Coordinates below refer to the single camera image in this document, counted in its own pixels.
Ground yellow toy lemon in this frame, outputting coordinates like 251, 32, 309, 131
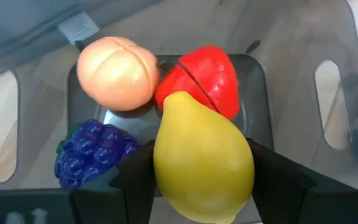
152, 90, 256, 224

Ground pale orange toy peach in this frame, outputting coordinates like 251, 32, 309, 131
76, 35, 162, 113

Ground grey translucent plastic container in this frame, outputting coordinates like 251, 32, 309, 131
0, 0, 358, 224

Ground purple toy grapes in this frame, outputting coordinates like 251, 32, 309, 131
53, 118, 140, 190

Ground red toy apple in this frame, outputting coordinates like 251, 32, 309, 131
154, 45, 241, 121

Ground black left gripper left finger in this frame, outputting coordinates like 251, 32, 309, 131
69, 139, 158, 224

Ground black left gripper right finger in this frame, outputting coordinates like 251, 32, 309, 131
246, 138, 358, 224

